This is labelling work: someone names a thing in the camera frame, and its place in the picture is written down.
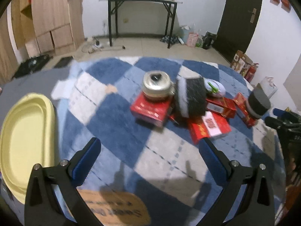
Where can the wooden wardrobe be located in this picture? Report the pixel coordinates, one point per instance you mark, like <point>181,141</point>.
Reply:
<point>51,9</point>

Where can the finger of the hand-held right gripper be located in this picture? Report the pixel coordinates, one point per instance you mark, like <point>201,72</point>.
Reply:
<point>274,122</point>
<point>279,112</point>

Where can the black suitcase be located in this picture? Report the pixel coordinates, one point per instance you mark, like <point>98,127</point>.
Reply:
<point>30,64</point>

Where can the green plastic bag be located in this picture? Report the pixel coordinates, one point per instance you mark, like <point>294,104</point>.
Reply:
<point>199,42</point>

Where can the black folding table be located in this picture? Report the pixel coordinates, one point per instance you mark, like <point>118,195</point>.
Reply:
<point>141,0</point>

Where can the red fire extinguisher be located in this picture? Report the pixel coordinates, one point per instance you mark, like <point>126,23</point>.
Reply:
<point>251,73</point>

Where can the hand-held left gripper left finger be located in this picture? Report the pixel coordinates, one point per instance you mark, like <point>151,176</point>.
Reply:
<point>85,162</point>

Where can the black bag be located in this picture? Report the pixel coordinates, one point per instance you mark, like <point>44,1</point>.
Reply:
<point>208,40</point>

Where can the dark patterned cloth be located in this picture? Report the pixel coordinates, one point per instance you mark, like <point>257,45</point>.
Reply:
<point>169,39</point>

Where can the silver round tin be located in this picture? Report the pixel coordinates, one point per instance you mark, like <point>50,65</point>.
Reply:
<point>156,84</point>

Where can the large shiny red box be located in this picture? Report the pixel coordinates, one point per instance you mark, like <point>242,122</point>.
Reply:
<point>150,109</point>

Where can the dark brown door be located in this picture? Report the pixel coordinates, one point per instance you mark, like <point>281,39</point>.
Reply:
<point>237,16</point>

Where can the brown printed flat box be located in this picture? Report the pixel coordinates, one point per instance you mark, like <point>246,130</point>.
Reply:
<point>112,207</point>

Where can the yellow oval tray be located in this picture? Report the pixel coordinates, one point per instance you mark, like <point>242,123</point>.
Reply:
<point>21,134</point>

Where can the small red box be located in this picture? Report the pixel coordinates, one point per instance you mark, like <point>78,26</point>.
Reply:
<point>221,107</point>
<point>242,113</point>

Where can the white paper bag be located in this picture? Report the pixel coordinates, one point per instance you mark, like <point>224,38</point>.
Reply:
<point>269,87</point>

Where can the pale blue plastic bag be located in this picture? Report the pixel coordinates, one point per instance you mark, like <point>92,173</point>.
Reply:
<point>185,31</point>

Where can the black floor mat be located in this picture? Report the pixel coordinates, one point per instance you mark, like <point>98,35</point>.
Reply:
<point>63,62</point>

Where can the pink bag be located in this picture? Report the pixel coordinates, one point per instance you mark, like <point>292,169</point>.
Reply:
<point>192,40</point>

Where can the red and white carton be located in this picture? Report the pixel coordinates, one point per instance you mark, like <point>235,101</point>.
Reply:
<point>199,129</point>

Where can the printed cardboard box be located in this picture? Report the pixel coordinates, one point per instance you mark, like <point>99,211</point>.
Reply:
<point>239,62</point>

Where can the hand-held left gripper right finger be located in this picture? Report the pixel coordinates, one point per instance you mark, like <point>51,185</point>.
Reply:
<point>212,162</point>

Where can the white packet with green print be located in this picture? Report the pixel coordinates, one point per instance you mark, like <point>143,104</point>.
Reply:
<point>217,89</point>

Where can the beige board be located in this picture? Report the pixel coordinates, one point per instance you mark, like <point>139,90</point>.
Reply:
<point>294,77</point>

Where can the blue checkered plush blanket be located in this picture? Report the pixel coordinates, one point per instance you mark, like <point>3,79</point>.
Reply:
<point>117,122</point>

